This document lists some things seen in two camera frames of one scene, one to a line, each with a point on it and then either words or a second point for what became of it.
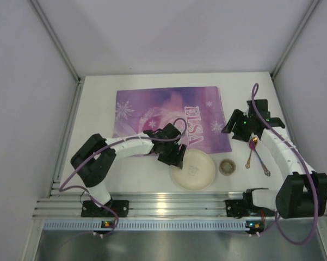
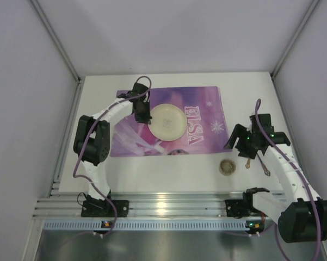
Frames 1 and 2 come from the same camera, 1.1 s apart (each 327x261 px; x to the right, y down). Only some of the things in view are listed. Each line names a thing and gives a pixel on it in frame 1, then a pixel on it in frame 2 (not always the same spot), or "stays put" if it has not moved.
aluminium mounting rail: (145, 204) stays put
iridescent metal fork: (252, 147) stays put
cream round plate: (198, 171) to (168, 122)
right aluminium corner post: (313, 4) stays put
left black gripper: (173, 155) to (142, 115)
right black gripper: (234, 125) to (239, 140)
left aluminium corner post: (79, 79) stays put
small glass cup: (227, 167) stays put
